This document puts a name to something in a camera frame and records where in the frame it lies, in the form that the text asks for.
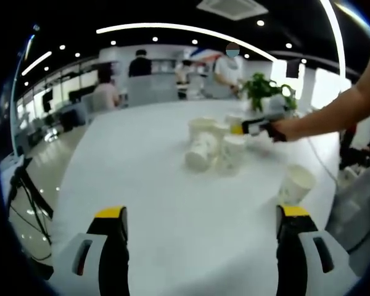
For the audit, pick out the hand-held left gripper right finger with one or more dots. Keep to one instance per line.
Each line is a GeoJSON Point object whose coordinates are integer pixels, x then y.
{"type": "Point", "coordinates": [293, 262]}

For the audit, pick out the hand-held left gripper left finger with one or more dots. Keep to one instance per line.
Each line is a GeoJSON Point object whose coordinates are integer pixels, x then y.
{"type": "Point", "coordinates": [111, 262]}

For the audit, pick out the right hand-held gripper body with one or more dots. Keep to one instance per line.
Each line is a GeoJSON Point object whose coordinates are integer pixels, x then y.
{"type": "Point", "coordinates": [279, 108]}

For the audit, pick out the pile of paper cups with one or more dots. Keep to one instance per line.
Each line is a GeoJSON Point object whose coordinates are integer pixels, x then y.
{"type": "Point", "coordinates": [203, 148]}

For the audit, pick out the white printed paper cup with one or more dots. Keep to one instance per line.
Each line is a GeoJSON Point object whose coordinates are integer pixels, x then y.
{"type": "Point", "coordinates": [296, 185]}

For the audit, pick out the person's right hand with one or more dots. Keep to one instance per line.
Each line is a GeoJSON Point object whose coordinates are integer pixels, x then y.
{"type": "Point", "coordinates": [288, 131]}

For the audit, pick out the green potted plant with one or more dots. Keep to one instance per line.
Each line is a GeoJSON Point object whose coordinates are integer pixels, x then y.
{"type": "Point", "coordinates": [259, 87]}

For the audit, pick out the black hanging monitor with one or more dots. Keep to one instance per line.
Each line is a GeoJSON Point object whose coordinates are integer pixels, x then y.
{"type": "Point", "coordinates": [293, 68]}

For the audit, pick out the grey chair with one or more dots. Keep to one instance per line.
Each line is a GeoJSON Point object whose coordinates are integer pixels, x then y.
{"type": "Point", "coordinates": [354, 216]}

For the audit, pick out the white table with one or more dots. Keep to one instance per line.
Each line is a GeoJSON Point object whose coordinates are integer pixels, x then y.
{"type": "Point", "coordinates": [172, 191]}

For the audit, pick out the long ceiling light strip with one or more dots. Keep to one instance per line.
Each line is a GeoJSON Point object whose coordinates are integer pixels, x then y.
{"type": "Point", "coordinates": [334, 27]}

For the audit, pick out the grey office partition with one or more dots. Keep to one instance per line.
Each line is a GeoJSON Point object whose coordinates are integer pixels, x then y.
{"type": "Point", "coordinates": [151, 91]}

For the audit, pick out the ceiling air conditioner vent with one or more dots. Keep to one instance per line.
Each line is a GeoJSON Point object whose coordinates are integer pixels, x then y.
{"type": "Point", "coordinates": [232, 7]}

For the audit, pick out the black tripod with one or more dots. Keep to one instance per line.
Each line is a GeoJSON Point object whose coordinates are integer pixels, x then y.
{"type": "Point", "coordinates": [24, 179]}

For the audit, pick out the curved ceiling light strip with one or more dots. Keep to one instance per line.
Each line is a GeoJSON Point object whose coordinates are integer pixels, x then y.
{"type": "Point", "coordinates": [179, 26]}

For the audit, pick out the black monitor on stand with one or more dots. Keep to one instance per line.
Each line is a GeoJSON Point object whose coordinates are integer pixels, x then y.
{"type": "Point", "coordinates": [47, 100]}

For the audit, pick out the short ceiling light strip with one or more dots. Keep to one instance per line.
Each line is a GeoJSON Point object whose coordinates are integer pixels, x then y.
{"type": "Point", "coordinates": [37, 63]}

